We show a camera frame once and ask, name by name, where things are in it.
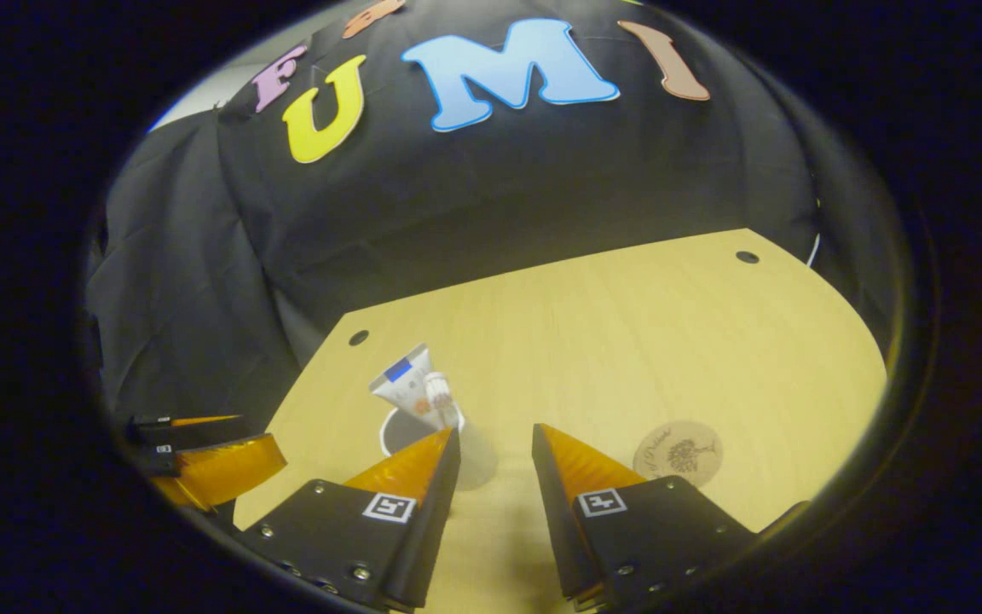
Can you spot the light wooden desktop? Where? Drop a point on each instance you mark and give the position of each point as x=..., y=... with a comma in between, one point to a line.
x=627, y=341

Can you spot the round wooden coaster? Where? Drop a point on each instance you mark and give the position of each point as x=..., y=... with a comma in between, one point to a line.
x=678, y=452

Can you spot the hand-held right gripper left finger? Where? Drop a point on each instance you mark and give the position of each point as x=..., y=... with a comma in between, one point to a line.
x=431, y=512

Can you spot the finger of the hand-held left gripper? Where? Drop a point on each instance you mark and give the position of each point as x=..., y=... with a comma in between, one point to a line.
x=227, y=469
x=193, y=429

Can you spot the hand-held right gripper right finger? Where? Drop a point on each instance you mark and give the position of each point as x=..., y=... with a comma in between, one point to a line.
x=552, y=512

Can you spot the black backdrop cloth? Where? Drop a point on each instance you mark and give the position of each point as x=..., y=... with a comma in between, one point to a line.
x=499, y=188

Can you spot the white toothpaste tube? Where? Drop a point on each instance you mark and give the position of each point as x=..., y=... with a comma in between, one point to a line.
x=401, y=384

